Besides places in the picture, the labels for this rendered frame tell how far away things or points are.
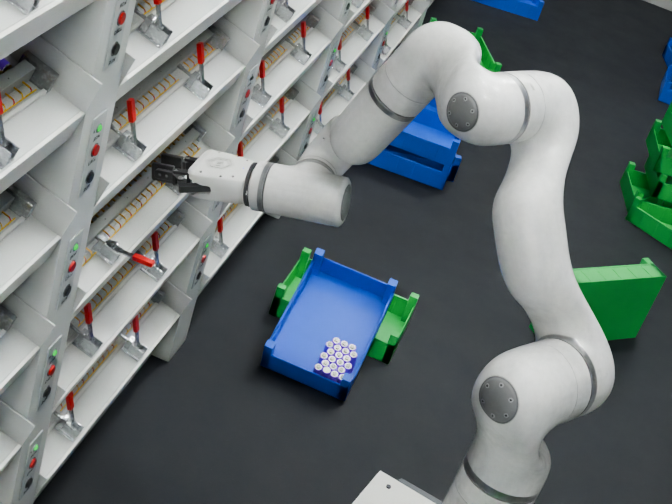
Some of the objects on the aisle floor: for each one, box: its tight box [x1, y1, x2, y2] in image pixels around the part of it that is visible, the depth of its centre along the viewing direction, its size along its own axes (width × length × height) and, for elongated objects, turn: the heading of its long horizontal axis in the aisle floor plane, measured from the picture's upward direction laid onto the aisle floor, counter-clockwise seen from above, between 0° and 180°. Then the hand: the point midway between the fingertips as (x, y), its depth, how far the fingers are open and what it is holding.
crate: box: [260, 248, 398, 401], centre depth 278 cm, size 30×20×8 cm
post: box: [0, 0, 136, 504], centre depth 166 cm, size 20×9×174 cm, turn 50°
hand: (167, 168), depth 213 cm, fingers open, 3 cm apart
